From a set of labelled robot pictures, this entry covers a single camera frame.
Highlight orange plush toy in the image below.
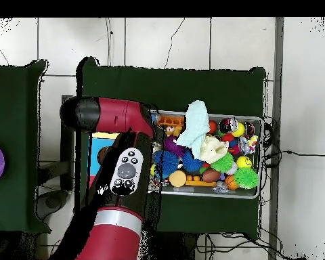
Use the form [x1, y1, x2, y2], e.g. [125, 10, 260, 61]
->
[165, 125, 183, 137]

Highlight mint green waffle cloth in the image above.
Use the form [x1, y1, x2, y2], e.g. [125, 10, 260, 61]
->
[175, 100, 211, 160]

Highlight wooden box with three holes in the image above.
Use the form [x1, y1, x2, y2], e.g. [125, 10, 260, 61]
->
[87, 131, 120, 188]

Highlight purple spiky monster toy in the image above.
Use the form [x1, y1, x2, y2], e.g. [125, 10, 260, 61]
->
[163, 135, 186, 158]

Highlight blue spiky rubber ball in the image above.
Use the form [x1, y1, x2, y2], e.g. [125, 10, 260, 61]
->
[181, 150, 205, 173]
[152, 150, 180, 178]

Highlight tan foam disc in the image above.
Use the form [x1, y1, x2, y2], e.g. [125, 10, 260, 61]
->
[168, 169, 187, 188]

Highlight cream waffle cloth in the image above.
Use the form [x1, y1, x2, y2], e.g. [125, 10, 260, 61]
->
[199, 134, 230, 165]

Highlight green spiky rubber ball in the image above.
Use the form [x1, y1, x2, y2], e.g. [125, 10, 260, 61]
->
[210, 152, 235, 174]
[233, 167, 259, 190]

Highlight dark green tablecloth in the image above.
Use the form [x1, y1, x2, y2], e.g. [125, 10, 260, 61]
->
[74, 56, 267, 236]
[0, 59, 52, 235]

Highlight yellow smiley ball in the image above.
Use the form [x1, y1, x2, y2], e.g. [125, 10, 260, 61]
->
[236, 156, 253, 169]

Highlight shallow wire mesh bin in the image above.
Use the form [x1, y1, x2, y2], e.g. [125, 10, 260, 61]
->
[147, 108, 263, 200]

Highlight long black cable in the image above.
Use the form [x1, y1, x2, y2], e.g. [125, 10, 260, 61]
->
[263, 150, 325, 163]

